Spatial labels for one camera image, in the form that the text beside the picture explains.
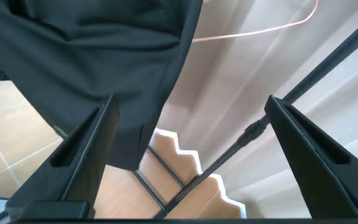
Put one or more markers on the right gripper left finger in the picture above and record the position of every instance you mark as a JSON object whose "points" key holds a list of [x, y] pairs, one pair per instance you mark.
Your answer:
{"points": [[57, 186]]}

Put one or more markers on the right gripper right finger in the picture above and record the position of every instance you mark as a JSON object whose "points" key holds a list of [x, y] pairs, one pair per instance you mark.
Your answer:
{"points": [[337, 186]]}

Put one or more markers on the black clothes rack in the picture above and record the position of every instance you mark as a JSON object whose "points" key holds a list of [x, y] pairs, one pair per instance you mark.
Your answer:
{"points": [[253, 132]]}

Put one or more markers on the pink clothes hanger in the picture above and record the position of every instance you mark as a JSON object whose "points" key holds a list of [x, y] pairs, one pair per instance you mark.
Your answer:
{"points": [[259, 31]]}

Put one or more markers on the beige curtain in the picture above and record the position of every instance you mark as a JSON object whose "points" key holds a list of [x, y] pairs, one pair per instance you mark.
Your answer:
{"points": [[244, 77]]}

